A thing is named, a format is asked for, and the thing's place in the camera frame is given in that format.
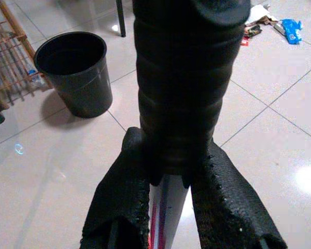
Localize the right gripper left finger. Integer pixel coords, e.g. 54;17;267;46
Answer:
79;127;156;249

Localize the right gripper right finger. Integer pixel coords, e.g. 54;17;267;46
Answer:
182;144;288;249

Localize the red dustpan with blue handle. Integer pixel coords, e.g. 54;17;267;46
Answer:
131;0;250;249

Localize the black waste bin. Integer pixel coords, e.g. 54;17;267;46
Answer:
33;31;114;119

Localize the white folding table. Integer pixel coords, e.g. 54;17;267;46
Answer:
116;0;127;38

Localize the small dark can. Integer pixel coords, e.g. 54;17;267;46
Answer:
245;23;262;37

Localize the wooden slatted shoe rack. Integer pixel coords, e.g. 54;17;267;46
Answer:
0;0;54;107

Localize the blue plastic wrapper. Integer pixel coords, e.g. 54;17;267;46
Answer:
281;18;303;45

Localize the brown cardboard scrap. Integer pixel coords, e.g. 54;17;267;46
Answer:
259;15;278;25

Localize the white crumpled paper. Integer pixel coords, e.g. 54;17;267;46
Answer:
245;4;272;26

